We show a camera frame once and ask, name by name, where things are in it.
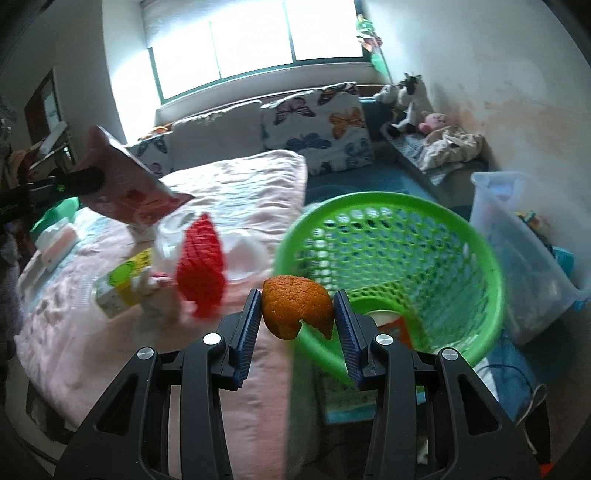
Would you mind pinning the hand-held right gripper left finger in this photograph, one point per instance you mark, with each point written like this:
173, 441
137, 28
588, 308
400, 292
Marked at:
247, 341

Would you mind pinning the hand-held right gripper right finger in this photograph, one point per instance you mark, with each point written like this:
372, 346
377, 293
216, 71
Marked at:
348, 341

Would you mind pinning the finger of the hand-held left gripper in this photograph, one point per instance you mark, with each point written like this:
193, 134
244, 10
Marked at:
78, 181

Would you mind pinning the pink snack packet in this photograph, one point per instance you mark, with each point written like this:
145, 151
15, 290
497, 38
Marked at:
124, 180

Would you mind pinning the orange peel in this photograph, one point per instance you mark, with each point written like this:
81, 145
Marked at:
291, 304

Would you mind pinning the clear plastic container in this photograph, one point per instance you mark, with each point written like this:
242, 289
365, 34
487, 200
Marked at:
244, 258

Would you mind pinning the red foam fruit net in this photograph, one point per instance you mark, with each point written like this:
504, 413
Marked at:
201, 263

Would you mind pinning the green plastic mesh basket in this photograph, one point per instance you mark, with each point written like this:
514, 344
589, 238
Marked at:
491, 295

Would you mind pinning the teal picture book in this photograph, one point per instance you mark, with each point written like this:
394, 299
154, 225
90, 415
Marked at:
351, 401

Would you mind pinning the white tissue pack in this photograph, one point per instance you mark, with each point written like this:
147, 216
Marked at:
55, 244

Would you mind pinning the brown wooden door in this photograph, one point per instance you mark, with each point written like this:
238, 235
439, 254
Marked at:
39, 115

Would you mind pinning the small butterfly print pillow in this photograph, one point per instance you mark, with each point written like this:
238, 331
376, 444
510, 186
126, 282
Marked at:
152, 152

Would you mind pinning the small pink white box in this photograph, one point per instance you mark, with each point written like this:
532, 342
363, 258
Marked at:
159, 300

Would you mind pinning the yellow green drink carton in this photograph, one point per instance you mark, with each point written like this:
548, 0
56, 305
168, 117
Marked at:
120, 281

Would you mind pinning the plain white pillow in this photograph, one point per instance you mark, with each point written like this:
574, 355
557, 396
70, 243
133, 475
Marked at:
217, 134

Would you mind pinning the pink quilted blanket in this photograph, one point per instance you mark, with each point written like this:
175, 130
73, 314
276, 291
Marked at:
258, 194

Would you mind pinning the clear plastic storage bin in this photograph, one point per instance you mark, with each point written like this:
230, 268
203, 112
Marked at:
512, 240

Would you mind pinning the large butterfly print pillow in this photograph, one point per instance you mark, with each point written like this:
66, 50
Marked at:
318, 129

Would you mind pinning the crumpled beige cloth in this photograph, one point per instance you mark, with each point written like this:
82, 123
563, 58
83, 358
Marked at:
450, 145

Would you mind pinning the pink plush toy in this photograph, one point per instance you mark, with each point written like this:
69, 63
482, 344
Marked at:
434, 123

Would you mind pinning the black white cow plush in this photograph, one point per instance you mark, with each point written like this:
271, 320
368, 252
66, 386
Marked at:
411, 101

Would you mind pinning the white plush toy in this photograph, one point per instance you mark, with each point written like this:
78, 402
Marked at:
385, 94

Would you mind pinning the green pinwheel toy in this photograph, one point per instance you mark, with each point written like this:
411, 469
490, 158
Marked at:
378, 55

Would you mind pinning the window with green frame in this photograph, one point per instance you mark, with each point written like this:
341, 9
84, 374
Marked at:
254, 41

